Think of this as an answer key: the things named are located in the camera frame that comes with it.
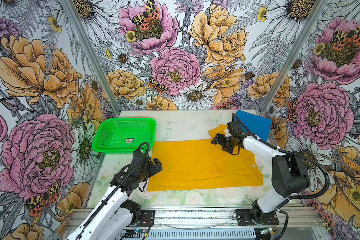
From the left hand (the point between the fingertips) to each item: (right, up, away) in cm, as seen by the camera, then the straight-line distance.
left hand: (154, 171), depth 80 cm
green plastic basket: (-30, +17, +28) cm, 45 cm away
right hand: (+35, +11, +11) cm, 39 cm away
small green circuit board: (-5, -25, -9) cm, 27 cm away
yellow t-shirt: (+25, 0, +14) cm, 29 cm away
